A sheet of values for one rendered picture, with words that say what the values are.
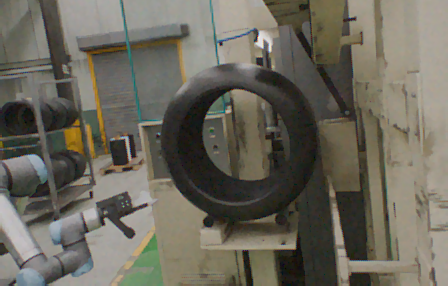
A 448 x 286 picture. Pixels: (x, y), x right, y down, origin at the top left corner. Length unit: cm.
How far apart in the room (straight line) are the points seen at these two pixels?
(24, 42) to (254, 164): 1130
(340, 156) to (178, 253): 125
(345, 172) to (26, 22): 1167
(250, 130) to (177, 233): 94
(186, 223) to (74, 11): 1018
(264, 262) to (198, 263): 62
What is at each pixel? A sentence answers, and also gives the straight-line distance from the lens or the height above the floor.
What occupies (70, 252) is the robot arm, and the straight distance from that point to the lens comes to 132.
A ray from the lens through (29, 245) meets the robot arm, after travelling 131.
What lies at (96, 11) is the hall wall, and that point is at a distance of 1168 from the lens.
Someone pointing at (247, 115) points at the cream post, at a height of 127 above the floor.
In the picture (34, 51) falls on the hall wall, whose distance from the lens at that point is 1242.
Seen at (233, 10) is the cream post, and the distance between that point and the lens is 169.
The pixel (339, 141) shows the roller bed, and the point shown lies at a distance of 158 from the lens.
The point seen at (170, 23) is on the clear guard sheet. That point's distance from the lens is 218.
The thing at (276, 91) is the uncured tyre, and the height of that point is 137.
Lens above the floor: 138
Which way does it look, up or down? 7 degrees down
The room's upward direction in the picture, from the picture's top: 7 degrees counter-clockwise
